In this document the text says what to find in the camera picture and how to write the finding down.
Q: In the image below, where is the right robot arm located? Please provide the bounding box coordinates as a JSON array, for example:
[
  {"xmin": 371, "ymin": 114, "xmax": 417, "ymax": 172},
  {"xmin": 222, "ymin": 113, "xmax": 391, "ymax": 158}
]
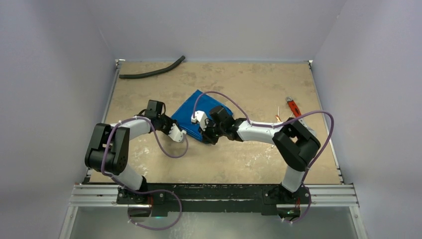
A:
[{"xmin": 191, "ymin": 106, "xmax": 321, "ymax": 203}]

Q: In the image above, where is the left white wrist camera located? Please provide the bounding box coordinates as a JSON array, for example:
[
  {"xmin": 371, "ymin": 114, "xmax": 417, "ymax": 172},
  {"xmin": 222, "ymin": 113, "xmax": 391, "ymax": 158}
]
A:
[{"xmin": 168, "ymin": 124, "xmax": 187, "ymax": 142}]

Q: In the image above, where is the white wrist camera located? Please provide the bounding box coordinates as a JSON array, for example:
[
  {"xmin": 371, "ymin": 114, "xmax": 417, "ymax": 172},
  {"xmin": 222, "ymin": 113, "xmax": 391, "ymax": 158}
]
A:
[
  {"xmin": 168, "ymin": 124, "xmax": 187, "ymax": 142},
  {"xmin": 191, "ymin": 111, "xmax": 208, "ymax": 124}
]

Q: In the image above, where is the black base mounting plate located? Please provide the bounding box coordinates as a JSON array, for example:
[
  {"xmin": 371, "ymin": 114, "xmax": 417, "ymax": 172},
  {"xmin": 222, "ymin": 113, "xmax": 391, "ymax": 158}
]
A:
[{"xmin": 116, "ymin": 183, "xmax": 311, "ymax": 217}]

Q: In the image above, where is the black foam tube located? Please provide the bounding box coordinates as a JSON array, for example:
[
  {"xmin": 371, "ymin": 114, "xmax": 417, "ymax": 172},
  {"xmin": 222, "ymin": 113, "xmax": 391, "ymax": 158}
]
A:
[{"xmin": 119, "ymin": 55, "xmax": 186, "ymax": 80}]

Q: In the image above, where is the red handled adjustable wrench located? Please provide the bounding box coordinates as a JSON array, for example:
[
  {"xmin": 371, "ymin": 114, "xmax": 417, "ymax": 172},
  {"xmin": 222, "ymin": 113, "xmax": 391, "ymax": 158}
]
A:
[{"xmin": 286, "ymin": 97, "xmax": 302, "ymax": 117}]

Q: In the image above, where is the blue cloth napkin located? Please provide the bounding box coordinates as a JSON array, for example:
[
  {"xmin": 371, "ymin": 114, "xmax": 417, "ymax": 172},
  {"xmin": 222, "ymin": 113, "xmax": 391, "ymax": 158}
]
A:
[{"xmin": 171, "ymin": 90, "xmax": 233, "ymax": 142}]

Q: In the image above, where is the aluminium frame rail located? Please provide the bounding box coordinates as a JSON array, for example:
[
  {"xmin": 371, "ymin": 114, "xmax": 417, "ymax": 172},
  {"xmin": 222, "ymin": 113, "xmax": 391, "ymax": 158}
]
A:
[{"xmin": 70, "ymin": 183, "xmax": 358, "ymax": 208}]

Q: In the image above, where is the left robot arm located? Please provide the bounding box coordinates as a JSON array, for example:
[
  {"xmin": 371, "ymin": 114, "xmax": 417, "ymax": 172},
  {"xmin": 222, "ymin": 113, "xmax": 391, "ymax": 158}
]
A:
[{"xmin": 85, "ymin": 100, "xmax": 187, "ymax": 204}]

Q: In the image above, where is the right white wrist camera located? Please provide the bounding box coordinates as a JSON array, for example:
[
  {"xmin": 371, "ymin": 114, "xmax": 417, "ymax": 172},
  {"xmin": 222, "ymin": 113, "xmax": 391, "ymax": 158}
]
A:
[{"xmin": 191, "ymin": 111, "xmax": 208, "ymax": 124}]

